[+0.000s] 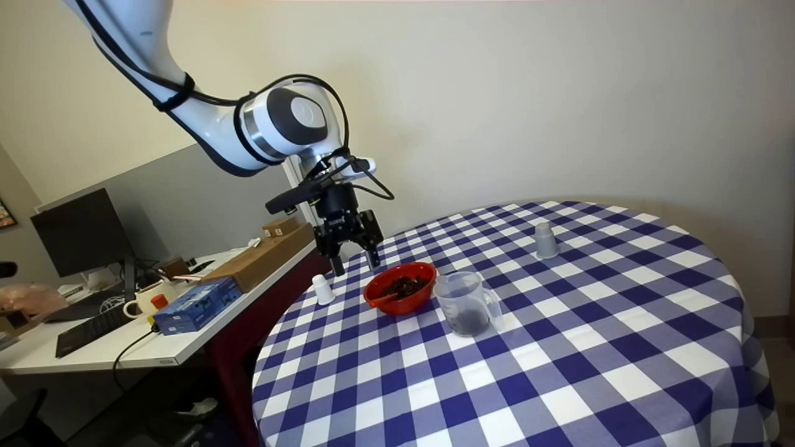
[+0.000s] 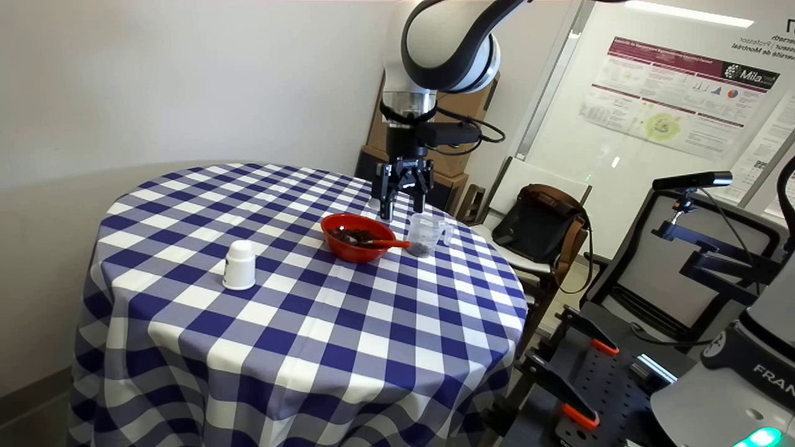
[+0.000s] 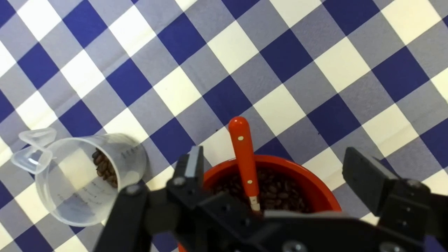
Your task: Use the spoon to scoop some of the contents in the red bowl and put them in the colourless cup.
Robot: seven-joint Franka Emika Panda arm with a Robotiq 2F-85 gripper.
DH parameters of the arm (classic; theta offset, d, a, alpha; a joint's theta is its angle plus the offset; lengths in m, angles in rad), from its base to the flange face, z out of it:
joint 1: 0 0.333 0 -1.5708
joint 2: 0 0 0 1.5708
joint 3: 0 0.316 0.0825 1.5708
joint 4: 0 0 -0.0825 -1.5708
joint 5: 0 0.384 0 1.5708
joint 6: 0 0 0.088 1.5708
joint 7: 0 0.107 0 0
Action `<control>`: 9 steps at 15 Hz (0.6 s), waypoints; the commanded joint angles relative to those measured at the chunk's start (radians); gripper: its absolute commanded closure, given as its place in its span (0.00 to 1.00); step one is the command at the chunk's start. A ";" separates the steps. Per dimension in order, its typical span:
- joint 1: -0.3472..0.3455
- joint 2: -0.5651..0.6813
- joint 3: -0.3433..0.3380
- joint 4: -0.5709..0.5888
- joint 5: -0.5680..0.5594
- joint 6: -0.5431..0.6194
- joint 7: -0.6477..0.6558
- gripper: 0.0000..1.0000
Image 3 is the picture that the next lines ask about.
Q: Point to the brown coffee beans pile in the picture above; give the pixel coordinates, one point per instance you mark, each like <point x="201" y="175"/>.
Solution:
<point x="281" y="191"/>
<point x="106" y="168"/>

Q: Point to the blue white checked tablecloth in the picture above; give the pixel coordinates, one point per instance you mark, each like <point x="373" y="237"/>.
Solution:
<point x="233" y="56"/>

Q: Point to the clear plastic measuring cup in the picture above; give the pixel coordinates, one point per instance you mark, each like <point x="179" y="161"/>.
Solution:
<point x="65" y="186"/>

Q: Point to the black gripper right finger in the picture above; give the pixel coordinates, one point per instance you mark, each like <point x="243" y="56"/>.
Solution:
<point x="369" y="179"/>

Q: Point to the red bowl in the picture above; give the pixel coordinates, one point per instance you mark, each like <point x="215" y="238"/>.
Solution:
<point x="309" y="175"/>

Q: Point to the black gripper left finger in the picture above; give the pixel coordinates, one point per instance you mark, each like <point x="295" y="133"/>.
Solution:
<point x="187" y="177"/>

